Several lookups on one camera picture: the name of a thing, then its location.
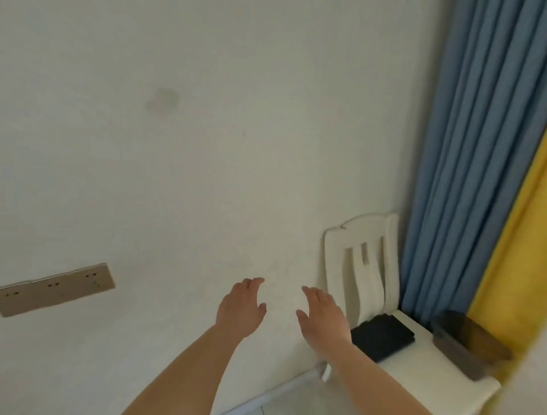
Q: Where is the brown translucent plastic box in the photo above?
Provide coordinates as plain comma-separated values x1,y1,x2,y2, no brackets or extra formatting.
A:
431,310,513,382

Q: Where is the person's right forearm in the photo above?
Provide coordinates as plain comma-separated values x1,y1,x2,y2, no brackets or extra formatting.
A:
324,341,432,415

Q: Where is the person's left hand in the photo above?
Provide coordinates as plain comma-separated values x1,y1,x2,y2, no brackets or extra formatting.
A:
215,277,268,340

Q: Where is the yellow curtain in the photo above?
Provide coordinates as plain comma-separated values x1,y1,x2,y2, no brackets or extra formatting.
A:
466,130,547,364

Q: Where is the white wooden chair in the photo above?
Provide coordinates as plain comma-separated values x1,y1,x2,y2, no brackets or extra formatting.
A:
314,212,501,415

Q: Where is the blue curtain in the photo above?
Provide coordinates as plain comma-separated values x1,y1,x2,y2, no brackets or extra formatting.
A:
399,0,547,330

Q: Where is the black folded cloth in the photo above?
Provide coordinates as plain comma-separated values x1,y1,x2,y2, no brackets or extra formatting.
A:
350,315,416,363

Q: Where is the person's left forearm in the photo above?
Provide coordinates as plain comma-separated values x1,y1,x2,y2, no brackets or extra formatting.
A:
121,324,245,415

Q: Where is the person's right hand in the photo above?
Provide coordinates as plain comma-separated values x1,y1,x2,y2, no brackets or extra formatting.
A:
296,286,354,356

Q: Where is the beige wall socket panel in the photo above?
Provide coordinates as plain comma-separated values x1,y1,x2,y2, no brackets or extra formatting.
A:
0,264,116,318

